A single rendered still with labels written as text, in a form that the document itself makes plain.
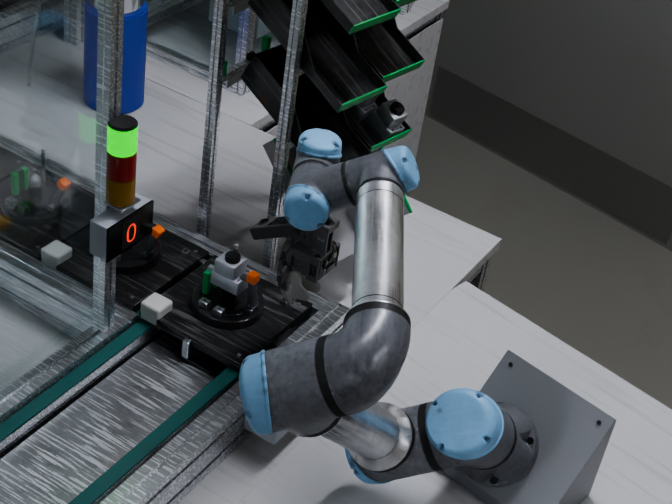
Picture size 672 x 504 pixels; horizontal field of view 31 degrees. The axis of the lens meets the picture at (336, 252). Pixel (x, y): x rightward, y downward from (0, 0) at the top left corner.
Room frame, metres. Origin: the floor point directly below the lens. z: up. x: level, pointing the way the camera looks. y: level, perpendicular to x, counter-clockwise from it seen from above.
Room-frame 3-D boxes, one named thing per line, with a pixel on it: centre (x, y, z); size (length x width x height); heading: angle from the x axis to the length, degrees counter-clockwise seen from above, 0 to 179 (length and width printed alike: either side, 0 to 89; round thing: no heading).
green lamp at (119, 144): (1.73, 0.38, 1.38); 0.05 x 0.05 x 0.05
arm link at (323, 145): (1.77, 0.06, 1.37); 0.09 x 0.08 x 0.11; 178
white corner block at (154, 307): (1.80, 0.32, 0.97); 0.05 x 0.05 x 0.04; 63
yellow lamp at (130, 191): (1.73, 0.38, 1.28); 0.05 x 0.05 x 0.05
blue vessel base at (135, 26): (2.74, 0.63, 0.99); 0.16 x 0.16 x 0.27
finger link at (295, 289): (1.76, 0.06, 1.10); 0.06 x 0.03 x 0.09; 63
